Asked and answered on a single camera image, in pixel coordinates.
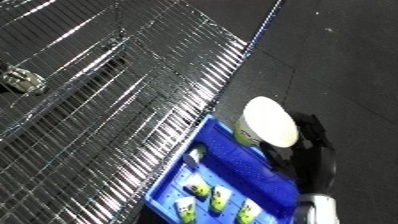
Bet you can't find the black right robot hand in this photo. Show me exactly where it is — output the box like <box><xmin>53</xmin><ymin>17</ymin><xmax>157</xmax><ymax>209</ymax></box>
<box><xmin>257</xmin><ymin>111</ymin><xmax>340</xmax><ymax>196</ymax></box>

